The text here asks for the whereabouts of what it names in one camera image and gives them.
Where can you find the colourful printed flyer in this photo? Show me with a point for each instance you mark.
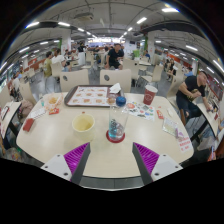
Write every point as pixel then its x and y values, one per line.
pixel 141 111

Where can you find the white red-printed table sign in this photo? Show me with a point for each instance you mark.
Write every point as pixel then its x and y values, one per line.
pixel 184 141

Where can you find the flat round red coaster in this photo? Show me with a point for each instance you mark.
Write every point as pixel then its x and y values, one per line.
pixel 110 138

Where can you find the brown food tray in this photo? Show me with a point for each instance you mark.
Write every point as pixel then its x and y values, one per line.
pixel 87 96

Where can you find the ceiling light group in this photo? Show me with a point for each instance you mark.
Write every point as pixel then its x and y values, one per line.
pixel 141 20

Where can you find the beige wooden chair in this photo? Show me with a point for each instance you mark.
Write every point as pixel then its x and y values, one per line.
pixel 132 66
pixel 155 74
pixel 74 80
pixel 116 79

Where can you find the small red card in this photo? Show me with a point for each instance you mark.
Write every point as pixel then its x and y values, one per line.
pixel 160 114

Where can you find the red paper cup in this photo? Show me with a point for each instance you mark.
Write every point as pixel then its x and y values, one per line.
pixel 149 96

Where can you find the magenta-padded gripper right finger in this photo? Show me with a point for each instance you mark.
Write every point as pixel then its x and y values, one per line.
pixel 147 158

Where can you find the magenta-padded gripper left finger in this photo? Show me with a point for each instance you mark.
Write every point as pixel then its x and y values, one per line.
pixel 76 158

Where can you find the white crumpled napkin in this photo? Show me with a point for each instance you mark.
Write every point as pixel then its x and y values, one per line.
pixel 115 88

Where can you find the clear-sleeved leaflet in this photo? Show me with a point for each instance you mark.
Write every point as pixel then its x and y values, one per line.
pixel 170 127

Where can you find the clear blue-capped drink bottle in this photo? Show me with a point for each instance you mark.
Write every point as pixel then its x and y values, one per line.
pixel 117 120

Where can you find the red wallet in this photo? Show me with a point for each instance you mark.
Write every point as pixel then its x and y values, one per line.
pixel 28 124

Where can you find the small red sauce packet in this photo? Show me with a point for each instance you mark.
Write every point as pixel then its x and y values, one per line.
pixel 54 111

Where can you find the clear plastic food wrapper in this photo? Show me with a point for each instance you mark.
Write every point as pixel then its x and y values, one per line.
pixel 53 100

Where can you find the white paper receipt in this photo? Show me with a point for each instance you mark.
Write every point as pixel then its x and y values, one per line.
pixel 37 113

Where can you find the person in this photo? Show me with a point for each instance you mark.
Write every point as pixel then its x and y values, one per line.
pixel 48 65
pixel 115 56
pixel 58 60
pixel 190 91

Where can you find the cream yellow cup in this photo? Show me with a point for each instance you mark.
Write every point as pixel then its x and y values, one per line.
pixel 83 127

